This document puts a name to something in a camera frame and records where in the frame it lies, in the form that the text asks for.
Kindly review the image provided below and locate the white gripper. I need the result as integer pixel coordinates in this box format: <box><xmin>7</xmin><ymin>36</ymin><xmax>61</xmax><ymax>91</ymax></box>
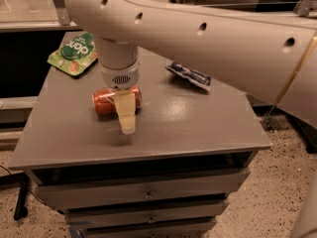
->
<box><xmin>99</xmin><ymin>61</ymin><xmax>140</xmax><ymax>135</ymax></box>

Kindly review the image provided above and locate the red coke can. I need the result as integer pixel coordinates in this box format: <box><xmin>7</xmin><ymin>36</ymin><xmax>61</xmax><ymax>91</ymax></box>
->
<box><xmin>92</xmin><ymin>85</ymin><xmax>142</xmax><ymax>115</ymax></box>

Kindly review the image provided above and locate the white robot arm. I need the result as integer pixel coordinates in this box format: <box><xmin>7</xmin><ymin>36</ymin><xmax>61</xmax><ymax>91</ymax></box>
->
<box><xmin>64</xmin><ymin>0</ymin><xmax>317</xmax><ymax>127</ymax></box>

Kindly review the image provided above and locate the green snack bag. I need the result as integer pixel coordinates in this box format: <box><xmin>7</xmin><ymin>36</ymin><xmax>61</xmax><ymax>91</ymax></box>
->
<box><xmin>48</xmin><ymin>32</ymin><xmax>97</xmax><ymax>76</ymax></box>

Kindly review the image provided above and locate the grey drawer cabinet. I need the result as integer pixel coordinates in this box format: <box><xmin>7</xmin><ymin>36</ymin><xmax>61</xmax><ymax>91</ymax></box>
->
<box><xmin>8</xmin><ymin>25</ymin><xmax>272</xmax><ymax>238</ymax></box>

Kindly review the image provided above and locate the blue chip bag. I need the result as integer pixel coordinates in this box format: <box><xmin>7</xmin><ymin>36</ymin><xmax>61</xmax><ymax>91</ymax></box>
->
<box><xmin>165</xmin><ymin>62</ymin><xmax>211</xmax><ymax>91</ymax></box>

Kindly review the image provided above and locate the top grey drawer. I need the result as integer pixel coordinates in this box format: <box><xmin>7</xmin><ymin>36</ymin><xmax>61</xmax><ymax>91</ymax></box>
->
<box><xmin>35</xmin><ymin>168</ymin><xmax>250</xmax><ymax>210</ymax></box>

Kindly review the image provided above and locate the grey drawer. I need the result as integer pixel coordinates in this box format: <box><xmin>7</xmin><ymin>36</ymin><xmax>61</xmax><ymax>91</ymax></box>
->
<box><xmin>82</xmin><ymin>217</ymin><xmax>216</xmax><ymax>238</ymax></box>
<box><xmin>65</xmin><ymin>196</ymin><xmax>229</xmax><ymax>229</ymax></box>
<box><xmin>35</xmin><ymin>168</ymin><xmax>250</xmax><ymax>210</ymax></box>

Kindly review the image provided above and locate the middle grey drawer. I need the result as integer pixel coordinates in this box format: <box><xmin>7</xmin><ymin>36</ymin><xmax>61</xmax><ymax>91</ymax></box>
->
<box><xmin>65</xmin><ymin>196</ymin><xmax>229</xmax><ymax>229</ymax></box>

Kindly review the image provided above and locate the bottom grey drawer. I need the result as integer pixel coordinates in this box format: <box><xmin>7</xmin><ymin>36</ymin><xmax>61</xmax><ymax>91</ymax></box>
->
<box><xmin>82</xmin><ymin>217</ymin><xmax>216</xmax><ymax>238</ymax></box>

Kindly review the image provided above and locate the black stand leg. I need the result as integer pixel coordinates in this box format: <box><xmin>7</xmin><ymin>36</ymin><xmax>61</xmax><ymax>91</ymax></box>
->
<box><xmin>14</xmin><ymin>175</ymin><xmax>29</xmax><ymax>221</ymax></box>

